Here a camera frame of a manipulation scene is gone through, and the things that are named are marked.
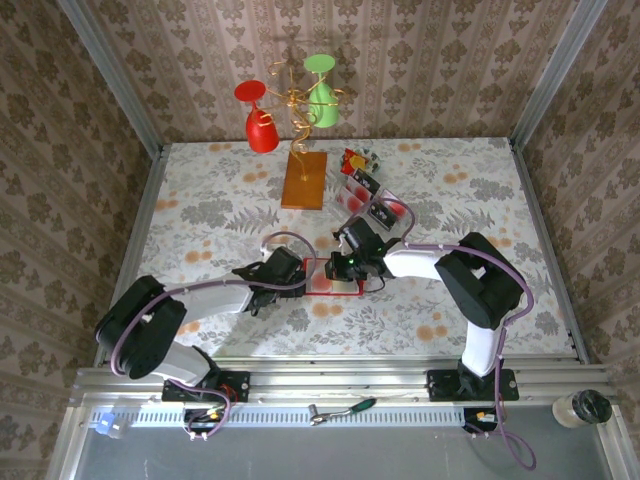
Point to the white card red circle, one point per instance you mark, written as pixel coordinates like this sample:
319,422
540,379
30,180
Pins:
352,201
394,205
322,284

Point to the clear box of red items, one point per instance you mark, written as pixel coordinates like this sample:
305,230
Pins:
372,197

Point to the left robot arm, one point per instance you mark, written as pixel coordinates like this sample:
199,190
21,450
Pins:
140,340

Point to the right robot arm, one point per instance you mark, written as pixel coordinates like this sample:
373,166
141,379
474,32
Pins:
480,290

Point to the black VIP card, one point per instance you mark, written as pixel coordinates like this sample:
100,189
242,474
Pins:
365,181
381,215

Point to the red snack packet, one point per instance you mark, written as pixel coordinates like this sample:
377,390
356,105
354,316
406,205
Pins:
354,161

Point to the small glass bowl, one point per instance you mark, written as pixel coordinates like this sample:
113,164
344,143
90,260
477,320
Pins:
376,161

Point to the red wine glass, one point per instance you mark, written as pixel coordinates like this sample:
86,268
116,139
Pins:
262,135

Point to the green wine glass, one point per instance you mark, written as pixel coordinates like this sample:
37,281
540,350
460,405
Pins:
322,107

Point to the blue white connector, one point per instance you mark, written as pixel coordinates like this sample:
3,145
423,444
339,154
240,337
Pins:
107,425

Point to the clear jar black lid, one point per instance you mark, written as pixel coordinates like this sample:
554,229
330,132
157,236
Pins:
582,409

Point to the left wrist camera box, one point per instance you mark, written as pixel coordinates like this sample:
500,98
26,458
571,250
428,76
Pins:
267,254

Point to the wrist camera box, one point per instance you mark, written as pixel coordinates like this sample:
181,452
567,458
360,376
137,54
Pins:
340,240
267,254

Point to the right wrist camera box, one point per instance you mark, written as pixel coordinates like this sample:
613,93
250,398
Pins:
340,240

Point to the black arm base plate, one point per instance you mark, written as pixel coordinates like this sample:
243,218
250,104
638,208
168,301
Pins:
235,387
440,387

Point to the long aluminium mounting rail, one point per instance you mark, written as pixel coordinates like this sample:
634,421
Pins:
350,382

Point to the aluminium table side rail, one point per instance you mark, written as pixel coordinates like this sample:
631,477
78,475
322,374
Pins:
135,250
541,225

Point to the aluminium frame post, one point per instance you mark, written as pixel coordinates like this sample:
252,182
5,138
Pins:
117,85
555,75

